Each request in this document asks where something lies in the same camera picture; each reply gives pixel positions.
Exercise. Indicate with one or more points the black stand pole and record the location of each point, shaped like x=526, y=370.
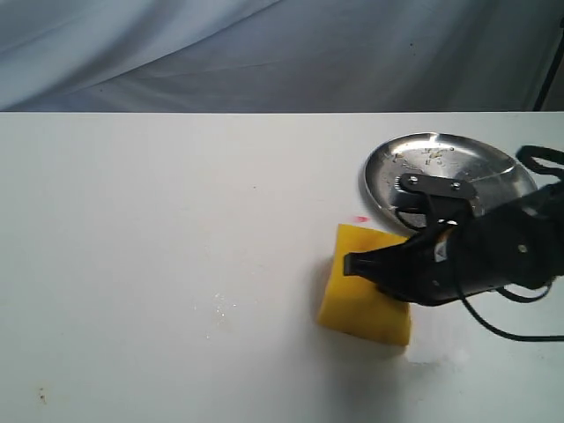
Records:
x=549, y=78

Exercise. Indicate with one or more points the grey backdrop cloth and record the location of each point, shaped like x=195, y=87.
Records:
x=275, y=56

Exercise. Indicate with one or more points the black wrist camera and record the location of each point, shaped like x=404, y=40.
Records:
x=435, y=197

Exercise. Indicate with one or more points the yellow sponge block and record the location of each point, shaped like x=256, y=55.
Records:
x=354, y=305

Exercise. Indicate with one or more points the round steel plate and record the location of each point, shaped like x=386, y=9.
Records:
x=497, y=177

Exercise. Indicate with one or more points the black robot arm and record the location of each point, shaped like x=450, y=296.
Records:
x=517, y=243

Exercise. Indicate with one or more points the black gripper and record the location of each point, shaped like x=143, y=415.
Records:
x=410, y=271

